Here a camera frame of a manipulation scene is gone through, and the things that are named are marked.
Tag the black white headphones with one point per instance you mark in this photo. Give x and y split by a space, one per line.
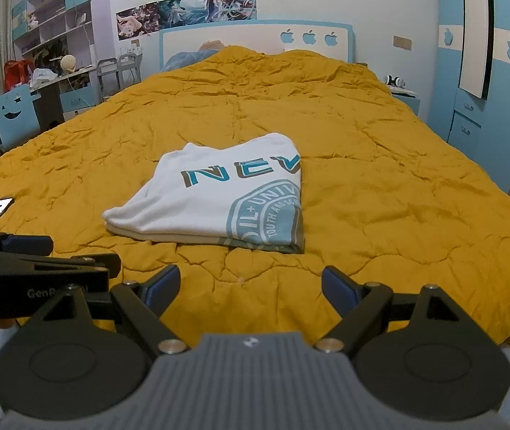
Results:
396 80

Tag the beige wall switch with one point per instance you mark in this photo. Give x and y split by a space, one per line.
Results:
402 42

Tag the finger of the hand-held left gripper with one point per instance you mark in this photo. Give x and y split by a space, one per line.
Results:
26 245
98 266

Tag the white plastic bag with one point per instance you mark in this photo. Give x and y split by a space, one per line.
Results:
42 77

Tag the blue white shelf unit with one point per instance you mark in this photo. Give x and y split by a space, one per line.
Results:
49 13

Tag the teal wall poster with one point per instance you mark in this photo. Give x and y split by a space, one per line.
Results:
181 11

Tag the pink purple wall poster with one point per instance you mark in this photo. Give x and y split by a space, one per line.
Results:
137 20

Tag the white blue bed headboard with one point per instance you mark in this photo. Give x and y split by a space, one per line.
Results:
246 36

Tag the blue white wall poster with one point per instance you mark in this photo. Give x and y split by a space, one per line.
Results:
230 5

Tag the white printed t-shirt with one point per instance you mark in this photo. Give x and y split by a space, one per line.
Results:
183 201

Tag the grey rolling cart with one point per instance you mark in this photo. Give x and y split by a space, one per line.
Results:
108 78
130 69

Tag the white desk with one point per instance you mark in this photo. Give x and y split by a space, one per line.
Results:
47 96

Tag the white wall socket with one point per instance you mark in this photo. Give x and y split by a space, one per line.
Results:
135 45

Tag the blue smiley chair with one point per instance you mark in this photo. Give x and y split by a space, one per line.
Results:
15 125

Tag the mustard yellow quilt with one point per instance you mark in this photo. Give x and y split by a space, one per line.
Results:
349 121

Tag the white nightstand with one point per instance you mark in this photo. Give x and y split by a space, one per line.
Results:
409 101

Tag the red bag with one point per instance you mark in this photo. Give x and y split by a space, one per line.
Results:
17 74

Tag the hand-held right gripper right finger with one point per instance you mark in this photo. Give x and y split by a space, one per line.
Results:
338 284

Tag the cream round ball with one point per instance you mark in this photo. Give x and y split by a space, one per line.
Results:
68 62

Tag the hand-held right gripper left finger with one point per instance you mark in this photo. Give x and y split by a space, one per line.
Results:
163 284

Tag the blue pillow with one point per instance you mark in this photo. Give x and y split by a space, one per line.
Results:
183 59

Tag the blue white drawer unit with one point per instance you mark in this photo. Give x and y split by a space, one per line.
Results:
78 101

